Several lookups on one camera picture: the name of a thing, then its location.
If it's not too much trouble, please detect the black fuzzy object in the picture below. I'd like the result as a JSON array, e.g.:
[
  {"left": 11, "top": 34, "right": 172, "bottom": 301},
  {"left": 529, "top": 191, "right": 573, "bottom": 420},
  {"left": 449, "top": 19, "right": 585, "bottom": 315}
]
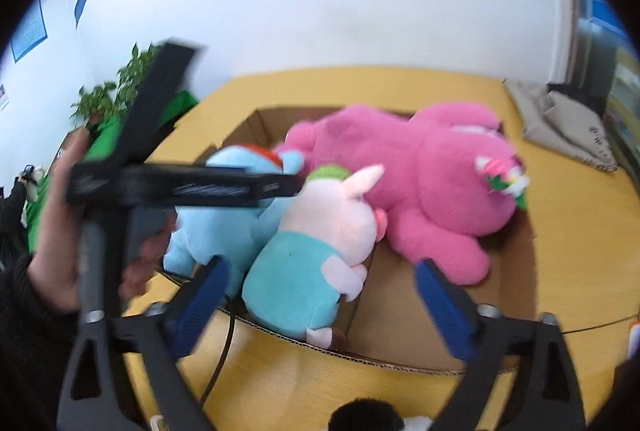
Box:
[{"left": 328, "top": 398, "right": 407, "bottom": 431}]

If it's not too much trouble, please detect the person's left hand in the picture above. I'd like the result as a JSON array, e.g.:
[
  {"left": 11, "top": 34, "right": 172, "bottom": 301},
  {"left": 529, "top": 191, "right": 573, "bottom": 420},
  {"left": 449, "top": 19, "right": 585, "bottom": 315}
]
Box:
[{"left": 29, "top": 130, "right": 177, "bottom": 314}]

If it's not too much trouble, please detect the person's left forearm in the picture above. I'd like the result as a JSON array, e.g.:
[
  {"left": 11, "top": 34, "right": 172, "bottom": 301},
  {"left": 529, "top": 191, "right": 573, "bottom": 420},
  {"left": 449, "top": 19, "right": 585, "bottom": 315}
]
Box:
[{"left": 0, "top": 255, "right": 83, "bottom": 431}]

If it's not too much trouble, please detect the pink bear plush toy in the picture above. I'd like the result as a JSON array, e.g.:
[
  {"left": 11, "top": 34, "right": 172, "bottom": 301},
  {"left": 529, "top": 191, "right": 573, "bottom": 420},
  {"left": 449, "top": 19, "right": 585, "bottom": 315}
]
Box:
[{"left": 284, "top": 101, "right": 530, "bottom": 288}]

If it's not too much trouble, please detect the blue door banner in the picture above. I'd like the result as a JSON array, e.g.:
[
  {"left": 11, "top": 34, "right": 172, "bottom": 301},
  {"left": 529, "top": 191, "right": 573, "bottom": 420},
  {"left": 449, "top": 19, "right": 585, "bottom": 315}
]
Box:
[{"left": 575, "top": 0, "right": 629, "bottom": 38}]

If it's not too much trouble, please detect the large potted green plant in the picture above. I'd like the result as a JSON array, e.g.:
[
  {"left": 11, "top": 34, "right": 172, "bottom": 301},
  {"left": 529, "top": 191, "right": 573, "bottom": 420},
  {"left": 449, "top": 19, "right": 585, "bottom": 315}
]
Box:
[{"left": 117, "top": 43, "right": 162, "bottom": 109}]

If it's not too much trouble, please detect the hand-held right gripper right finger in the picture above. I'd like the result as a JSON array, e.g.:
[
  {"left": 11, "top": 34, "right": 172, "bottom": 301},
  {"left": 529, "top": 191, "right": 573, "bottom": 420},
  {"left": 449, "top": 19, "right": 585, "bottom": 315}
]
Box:
[{"left": 414, "top": 258, "right": 587, "bottom": 431}]

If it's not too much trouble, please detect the grey cloth bag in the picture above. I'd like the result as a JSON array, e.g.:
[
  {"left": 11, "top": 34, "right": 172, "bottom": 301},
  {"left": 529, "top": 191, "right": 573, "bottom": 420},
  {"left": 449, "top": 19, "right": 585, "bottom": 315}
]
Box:
[{"left": 504, "top": 79, "right": 619, "bottom": 172}]

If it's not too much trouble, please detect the wooden desktop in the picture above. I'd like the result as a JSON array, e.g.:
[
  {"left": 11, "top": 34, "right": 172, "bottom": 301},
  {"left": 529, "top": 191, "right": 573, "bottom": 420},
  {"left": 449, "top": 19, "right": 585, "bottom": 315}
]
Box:
[{"left": 120, "top": 67, "right": 640, "bottom": 431}]

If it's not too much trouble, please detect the black cable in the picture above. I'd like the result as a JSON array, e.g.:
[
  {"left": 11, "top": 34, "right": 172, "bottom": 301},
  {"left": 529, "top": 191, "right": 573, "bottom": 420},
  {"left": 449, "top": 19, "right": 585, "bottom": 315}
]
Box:
[{"left": 199, "top": 295, "right": 237, "bottom": 408}]

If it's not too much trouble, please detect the brown cardboard box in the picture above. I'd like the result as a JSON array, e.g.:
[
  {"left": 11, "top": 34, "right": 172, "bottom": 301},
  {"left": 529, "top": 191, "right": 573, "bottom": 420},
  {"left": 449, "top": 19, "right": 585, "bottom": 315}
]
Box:
[{"left": 150, "top": 107, "right": 539, "bottom": 378}]

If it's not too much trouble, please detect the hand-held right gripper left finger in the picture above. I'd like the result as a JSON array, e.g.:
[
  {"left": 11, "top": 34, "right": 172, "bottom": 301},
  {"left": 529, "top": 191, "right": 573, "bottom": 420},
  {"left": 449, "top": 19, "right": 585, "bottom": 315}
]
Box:
[{"left": 57, "top": 255, "right": 232, "bottom": 431}]

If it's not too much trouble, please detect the pink pig plush toy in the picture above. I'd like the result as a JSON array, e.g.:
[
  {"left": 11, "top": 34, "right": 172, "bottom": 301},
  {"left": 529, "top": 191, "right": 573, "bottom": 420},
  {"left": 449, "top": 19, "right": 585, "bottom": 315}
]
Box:
[{"left": 242, "top": 164, "right": 389, "bottom": 351}]

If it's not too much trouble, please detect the small potted green plant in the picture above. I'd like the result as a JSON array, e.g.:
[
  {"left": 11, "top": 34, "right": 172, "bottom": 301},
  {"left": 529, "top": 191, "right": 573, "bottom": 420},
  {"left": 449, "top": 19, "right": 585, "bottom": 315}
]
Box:
[{"left": 70, "top": 83, "right": 119, "bottom": 130}]

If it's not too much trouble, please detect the light blue plush toy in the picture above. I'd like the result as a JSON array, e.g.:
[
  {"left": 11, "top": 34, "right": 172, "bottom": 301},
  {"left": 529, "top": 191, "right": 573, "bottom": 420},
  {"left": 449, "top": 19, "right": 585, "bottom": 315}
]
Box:
[{"left": 162, "top": 145, "right": 309, "bottom": 278}]

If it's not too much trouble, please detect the blue wall poster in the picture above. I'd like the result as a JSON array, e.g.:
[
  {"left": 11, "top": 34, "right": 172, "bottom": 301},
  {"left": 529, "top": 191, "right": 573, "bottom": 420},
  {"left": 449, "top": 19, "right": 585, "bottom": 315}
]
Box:
[{"left": 11, "top": 0, "right": 49, "bottom": 62}]

